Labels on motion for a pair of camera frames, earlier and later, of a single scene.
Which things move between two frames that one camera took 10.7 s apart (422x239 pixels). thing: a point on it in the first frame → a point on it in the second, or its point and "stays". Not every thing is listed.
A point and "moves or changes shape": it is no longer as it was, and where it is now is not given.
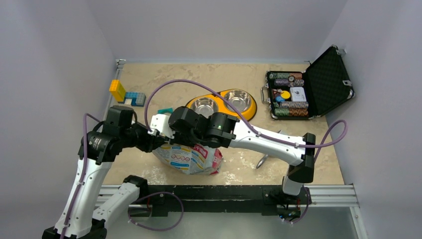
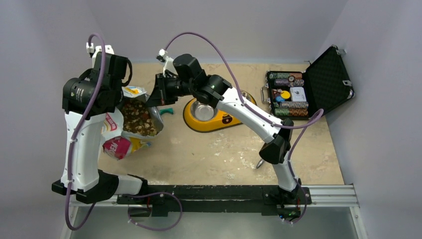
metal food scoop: [264, 159] stays
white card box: [297, 94] stays
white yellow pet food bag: [190, 159] moves or changes shape
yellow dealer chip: [285, 94] stays
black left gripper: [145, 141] → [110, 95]
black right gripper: [176, 139] → [159, 95]
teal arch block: [169, 110] stays
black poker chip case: [306, 94] stays
